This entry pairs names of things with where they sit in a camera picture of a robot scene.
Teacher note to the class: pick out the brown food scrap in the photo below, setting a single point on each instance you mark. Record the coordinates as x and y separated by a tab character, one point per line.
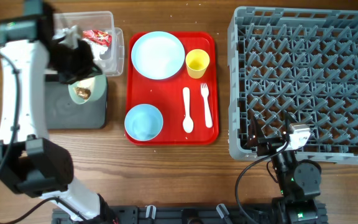
83	93

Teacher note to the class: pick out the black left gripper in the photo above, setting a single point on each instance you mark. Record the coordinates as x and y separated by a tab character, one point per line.
91	70

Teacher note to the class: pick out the small blue bowl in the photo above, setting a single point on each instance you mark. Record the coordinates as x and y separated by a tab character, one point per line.
143	122

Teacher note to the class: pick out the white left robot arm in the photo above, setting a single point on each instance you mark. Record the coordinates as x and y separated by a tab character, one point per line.
30	163

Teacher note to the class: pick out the red plastic tray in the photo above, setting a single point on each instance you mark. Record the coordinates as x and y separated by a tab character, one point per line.
167	96

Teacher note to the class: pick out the black food waste tray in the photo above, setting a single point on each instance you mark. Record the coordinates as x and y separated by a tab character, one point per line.
62	112

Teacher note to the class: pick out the clear plastic bin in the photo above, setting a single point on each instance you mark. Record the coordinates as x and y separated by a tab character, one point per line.
109	59

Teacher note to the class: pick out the blue-grey dishwasher rack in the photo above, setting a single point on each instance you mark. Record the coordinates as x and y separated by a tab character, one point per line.
301	62

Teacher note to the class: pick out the white tissue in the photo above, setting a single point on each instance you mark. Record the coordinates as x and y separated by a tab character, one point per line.
69	37

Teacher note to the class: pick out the light blue plate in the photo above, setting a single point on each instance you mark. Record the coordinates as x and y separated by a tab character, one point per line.
158	55

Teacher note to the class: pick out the yellow plastic cup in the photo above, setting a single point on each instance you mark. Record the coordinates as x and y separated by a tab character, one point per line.
197	61

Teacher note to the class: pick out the white plastic spoon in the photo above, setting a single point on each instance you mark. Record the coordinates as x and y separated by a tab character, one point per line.
188	123

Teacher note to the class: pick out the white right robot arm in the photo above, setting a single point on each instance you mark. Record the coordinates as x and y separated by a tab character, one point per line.
299	181

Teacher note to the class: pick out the white plastic fork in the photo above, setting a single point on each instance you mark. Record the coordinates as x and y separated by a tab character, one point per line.
207	112

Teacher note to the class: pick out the pale green bowl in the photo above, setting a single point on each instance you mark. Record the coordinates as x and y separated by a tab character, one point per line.
97	86

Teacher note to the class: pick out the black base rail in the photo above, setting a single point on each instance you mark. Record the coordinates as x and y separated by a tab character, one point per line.
261	213

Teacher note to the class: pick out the red snack wrapper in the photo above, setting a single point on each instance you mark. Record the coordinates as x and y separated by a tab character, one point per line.
98	37

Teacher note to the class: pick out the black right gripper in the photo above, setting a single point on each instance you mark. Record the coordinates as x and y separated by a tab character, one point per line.
270	145

